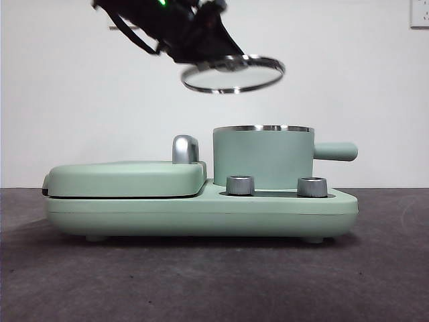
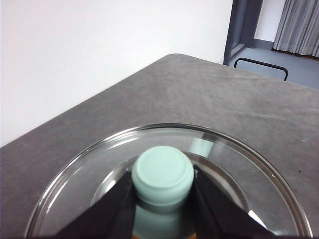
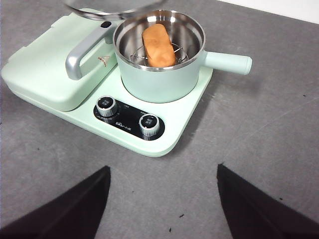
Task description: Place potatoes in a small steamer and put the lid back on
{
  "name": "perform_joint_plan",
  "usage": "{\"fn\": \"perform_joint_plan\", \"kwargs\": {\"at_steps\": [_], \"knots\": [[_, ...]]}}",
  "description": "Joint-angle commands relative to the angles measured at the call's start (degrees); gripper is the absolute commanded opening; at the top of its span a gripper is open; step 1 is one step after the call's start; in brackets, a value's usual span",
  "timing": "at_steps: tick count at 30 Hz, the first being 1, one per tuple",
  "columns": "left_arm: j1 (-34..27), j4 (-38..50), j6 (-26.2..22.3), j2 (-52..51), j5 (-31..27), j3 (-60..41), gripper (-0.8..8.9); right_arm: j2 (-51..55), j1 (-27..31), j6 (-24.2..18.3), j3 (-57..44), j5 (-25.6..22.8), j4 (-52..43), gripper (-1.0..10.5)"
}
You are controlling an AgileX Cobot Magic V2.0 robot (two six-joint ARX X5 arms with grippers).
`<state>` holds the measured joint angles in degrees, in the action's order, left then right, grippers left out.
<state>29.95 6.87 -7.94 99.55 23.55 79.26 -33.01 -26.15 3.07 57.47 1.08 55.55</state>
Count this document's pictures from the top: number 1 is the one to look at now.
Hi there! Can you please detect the mint green pot with handle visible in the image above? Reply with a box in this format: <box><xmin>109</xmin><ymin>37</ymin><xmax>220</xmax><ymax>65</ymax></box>
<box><xmin>212</xmin><ymin>124</ymin><xmax>359</xmax><ymax>191</ymax></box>

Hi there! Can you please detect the silver control knob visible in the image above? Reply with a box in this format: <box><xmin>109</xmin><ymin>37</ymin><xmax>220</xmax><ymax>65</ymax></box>
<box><xmin>297</xmin><ymin>176</ymin><xmax>328</xmax><ymax>198</ymax></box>
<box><xmin>226</xmin><ymin>174</ymin><xmax>256</xmax><ymax>196</ymax></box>

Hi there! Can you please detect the mint green breakfast machine base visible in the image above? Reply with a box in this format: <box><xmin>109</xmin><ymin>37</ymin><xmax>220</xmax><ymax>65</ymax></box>
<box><xmin>45</xmin><ymin>179</ymin><xmax>359</xmax><ymax>243</ymax></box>

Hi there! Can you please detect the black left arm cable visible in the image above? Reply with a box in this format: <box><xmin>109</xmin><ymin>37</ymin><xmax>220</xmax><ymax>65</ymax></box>
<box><xmin>92</xmin><ymin>0</ymin><xmax>162</xmax><ymax>56</ymax></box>

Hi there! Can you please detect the mint green griddle cover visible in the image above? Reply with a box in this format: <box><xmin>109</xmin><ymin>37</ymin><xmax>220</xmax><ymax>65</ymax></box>
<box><xmin>42</xmin><ymin>160</ymin><xmax>208</xmax><ymax>199</ymax></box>

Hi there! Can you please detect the chrome griddle cover handle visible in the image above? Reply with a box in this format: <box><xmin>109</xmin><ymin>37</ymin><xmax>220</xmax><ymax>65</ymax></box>
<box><xmin>172</xmin><ymin>134</ymin><xmax>201</xmax><ymax>165</ymax></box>

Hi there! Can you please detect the glass lid with green knob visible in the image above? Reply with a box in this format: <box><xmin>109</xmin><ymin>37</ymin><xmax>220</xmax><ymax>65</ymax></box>
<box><xmin>180</xmin><ymin>54</ymin><xmax>286</xmax><ymax>95</ymax></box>

